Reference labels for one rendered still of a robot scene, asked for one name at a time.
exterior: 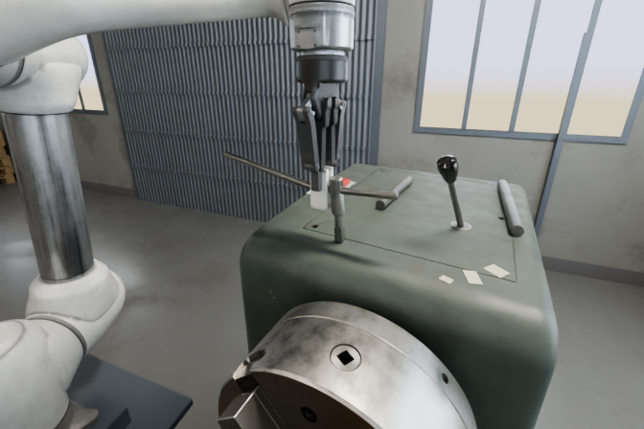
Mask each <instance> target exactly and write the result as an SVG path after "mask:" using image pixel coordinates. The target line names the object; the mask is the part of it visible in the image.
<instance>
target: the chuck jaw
mask: <svg viewBox="0 0 644 429"><path fill-rule="evenodd" d="M261 359H262V357H260V358H258V359H255V360H252V361H251V362H250V363H249V364H247V365H246V366H245V367H244V368H243V369H242V370H241V373H240V375H239V376H238V377H237V378H236V380H238V383H240V385H241V387H242V388H243V390H241V391H240V392H239V394H238V395H237V396H236V397H235V399H234V400H233V401H232V402H231V404H230V405H229V406H228V407H227V408H226V410H225V411H224V412H223V413H222V415H221V416H220V417H219V418H218V420H217V422H218V424H219V425H220V427H221V428H222V429H289V428H288V426H287V424H286V423H285V422H284V420H283V419H282V417H281V416H280V414H279V413H278V411H277V410H276V409H275V407H274V406H273V404H272V403H271V401H270V400H269V398H268V397H267V395H266V394H265V392H264V391H263V389H262V388H261V386H260V385H259V383H258V382H257V381H256V379H255V378H254V376H253V375H252V373H251V372H250V368H251V367H252V366H253V364H254V363H255V362H257V361H260V360H261Z"/></svg>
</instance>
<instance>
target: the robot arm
mask: <svg viewBox="0 0 644 429"><path fill-rule="evenodd" d="M355 1H356V0H0V111H1V115H2V119H3V124H4V127H5V131H6V135H7V139H8V143H9V147H10V152H11V158H12V162H13V166H14V170H15V174H16V179H17V183H18V187H19V190H20V194H21V198H22V202H23V207H24V211H25V215H26V218H27V222H28V226H29V230H30V235H31V239H32V243H33V247H34V253H35V257H36V262H37V266H38V270H39V274H38V275H37V276H36V277H35V278H34V280H33V281H32V282H31V284H30V286H29V297H28V302H27V306H26V311H25V317H26V318H25V319H24V320H19V319H17V320H7V321H3V322H0V429H88V428H90V427H91V426H93V425H94V424H95V423H96V422H97V421H98V420H99V418H100V413H99V411H98V410H97V409H93V408H85V407H83V406H81V405H79V404H78V403H77V402H75V401H73V400H71V399H70V398H69V396H68V394H67V390H68V388H69V387H70V385H71V382H72V380H73V378H74V375H75V373H76V371H77V369H78V367H79V365H80V362H81V360H82V359H83V358H84V357H85V356H86V355H87V354H88V353H89V352H90V351H91V350H92V349H93V348H94V347H95V346H96V345H97V344H98V343H99V341H100V340H101V339H102V338H103V337H104V335H105V334H106V332H107V331H108V330H109V328H110V327H111V326H112V324H113V323H114V322H115V320H116V319H117V317H118V315H119V314H120V312H121V310H122V308H123V305H124V302H125V298H126V287H125V284H124V282H123V280H122V278H121V277H120V276H119V275H118V274H117V273H115V272H114V271H112V270H110V269H108V267H107V266H106V265H105V264H104V263H102V262H100V261H98V260H95V259H93V253H92V247H91V241H90V235H89V230H88V224H87V218H86V212H85V207H84V202H83V196H82V190H81V180H80V174H79V168H78V162H77V156H76V151H75V145H74V140H73V134H72V128H71V123H70V117H69V112H71V111H73V109H74V108H75V106H76V104H77V98H78V93H79V90H80V86H81V81H82V80H83V79H84V77H85V75H86V73H87V70H88V56H87V53H86V51H85V49H84V47H83V45H82V44H81V42H80V41H79V40H78V39H77V38H76V36H80V35H85V34H94V33H101V32H108V31H117V30H126V29H138V28H149V27H160V26H171V25H183V24H195V23H205V22H217V21H228V20H240V19H249V18H260V17H272V18H276V19H278V20H280V21H281V22H283V23H284V24H285V25H286V26H289V32H290V49H291V50H292V51H293V52H297V53H300V56H298V57H297V58H296V80H297V81H298V82H299V83H304V91H303V97H302V98H303V102H302V103H301V104H300V106H293V107H292V114H293V117H294V119H295V122H296V126H297V134H298V142H299V148H300V156H301V164H302V169H306V170H309V171H310V207H311V208H312V209H316V210H320V211H325V212H326V211H328V207H331V194H330V193H329V192H328V186H330V181H329V179H330V178H331V177H332V176H334V168H333V167H338V166H339V163H338V162H336V161H335V160H339V157H340V147H341V137H342V126H343V117H344V112H345V108H346V102H345V101H341V100H340V99H339V92H338V84H339V83H344V82H346V81H347V79H348V58H347V57H346V56H344V53H346V52H351V51H352V50H353V48H354V18H355Z"/></svg>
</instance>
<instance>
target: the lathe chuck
mask: <svg viewBox="0 0 644 429"><path fill-rule="evenodd" d="M338 346H349V347H352V348H354V349H355V350H356V351H357V352H358V354H359V356H360V365H359V367H358V368H357V369H356V370H354V371H351V372H344V371H342V370H340V369H338V368H336V367H335V366H334V365H333V364H332V362H331V360H330V356H331V352H332V350H333V349H334V348H336V347H338ZM260 357H262V359H261V360H260V361H257V362H255V363H254V364H253V366H252V367H251V368H250V372H251V373H252V375H253V376H254V378H255V379H256V381H257V382H258V383H259V385H260V386H261V388H262V389H263V391H264V393H265V394H266V395H267V397H268V398H269V400H270V401H271V403H272V404H273V406H274V407H275V409H276V410H277V411H278V413H279V414H280V416H281V417H282V419H283V420H284V422H285V423H286V424H287V426H288V428H289V429H466V426H465V424H464V422H463V421H462V419H461V418H460V416H459V415H458V413H457V411H456V410H455V408H454V407H453V405H452V404H451V403H450V401H449V399H448V398H447V397H446V396H445V394H444V393H443V392H442V391H441V389H440V388H439V387H438V386H437V385H436V384H435V383H434V382H433V381H432V379H431V378H430V377H429V376H428V375H427V374H426V373H424V372H423V371H422V370H421V369H420V368H419V367H418V366H417V365H416V364H414V363H413V362H412V361H411V360H410V359H408V358H407V357H406V356H405V355H403V354H402V353H401V352H399V351H398V350H396V349H395V348H393V347H392V346H390V345H389V344H387V343H385V342H384V341H382V340H380V339H379V338H378V337H376V336H374V335H372V334H370V333H368V332H366V331H364V330H362V329H360V328H357V327H353V326H351V325H348V324H345V323H342V322H338V321H336V320H331V319H326V318H320V317H299V318H293V319H289V320H286V321H283V322H282V323H280V324H279V325H277V326H276V327H274V328H273V329H272V330H271V331H270V332H269V333H268V334H267V335H266V336H265V337H264V339H263V340H262V341H261V342H260V343H259V344H258V345H257V346H256V348H255V349H253V350H252V351H251V352H250V353H249V354H248V355H247V357H246V358H245V359H244V360H243V361H242V362H241V363H240V365H239V366H238V367H237V368H236V369H235V370H234V371H233V372H232V373H231V375H230V376H229V377H228V378H227V379H226V380H225V382H224V383H223V385H222V387H221V389H220V393H219V397H218V417H220V416H221V415H222V413H223V412H224V411H225V410H226V408H227V407H228V406H229V405H230V404H231V402H232V401H233V400H234V399H235V397H236V396H237V395H238V394H239V392H240V391H241V390H243V388H242V387H241V385H240V383H238V380H236V378H237V377H238V376H239V375H240V373H241V370H242V369H243V368H244V367H245V366H246V365H247V364H249V363H250V362H251V361H252V360H255V359H258V358H260Z"/></svg>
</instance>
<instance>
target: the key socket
mask: <svg viewBox="0 0 644 429"><path fill-rule="evenodd" d="M330 360H331V362H332V364H333V365H334V366H335V367H336V368H338V369H340V370H342V371H344V372H351V371H354V370H356V369H357V368H358V367H359V365H360V356H359V354H358V352H357V351H356V350H355V349H354V348H352V347H349V346H338V347H336V348H334V349H333V350H332V352H331V356H330Z"/></svg>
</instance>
